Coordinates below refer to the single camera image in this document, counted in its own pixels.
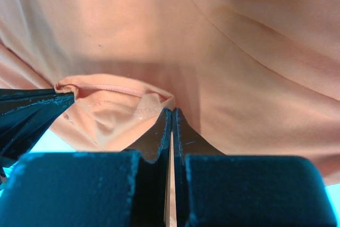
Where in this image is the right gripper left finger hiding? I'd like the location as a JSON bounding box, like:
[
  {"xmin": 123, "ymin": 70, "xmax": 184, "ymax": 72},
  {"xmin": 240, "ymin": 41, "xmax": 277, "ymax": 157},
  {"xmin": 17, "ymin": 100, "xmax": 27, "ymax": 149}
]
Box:
[{"xmin": 1, "ymin": 109, "xmax": 172, "ymax": 226}]

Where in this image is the orange t-shirt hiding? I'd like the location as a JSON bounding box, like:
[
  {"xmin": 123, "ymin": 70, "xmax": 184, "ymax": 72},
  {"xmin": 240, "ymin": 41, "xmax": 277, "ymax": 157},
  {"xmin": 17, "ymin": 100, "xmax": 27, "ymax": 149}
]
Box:
[{"xmin": 0, "ymin": 0, "xmax": 340, "ymax": 227}]

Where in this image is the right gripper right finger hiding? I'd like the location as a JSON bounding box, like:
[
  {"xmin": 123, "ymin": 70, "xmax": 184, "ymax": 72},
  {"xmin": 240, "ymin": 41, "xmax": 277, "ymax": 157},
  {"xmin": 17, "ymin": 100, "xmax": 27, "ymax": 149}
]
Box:
[{"xmin": 172, "ymin": 108, "xmax": 337, "ymax": 226}]

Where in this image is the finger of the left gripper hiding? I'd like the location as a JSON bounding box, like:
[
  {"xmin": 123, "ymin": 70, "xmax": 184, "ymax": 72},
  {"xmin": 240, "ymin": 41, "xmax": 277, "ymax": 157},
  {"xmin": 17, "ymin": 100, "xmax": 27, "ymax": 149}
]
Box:
[{"xmin": 1, "ymin": 89, "xmax": 75, "ymax": 182}]

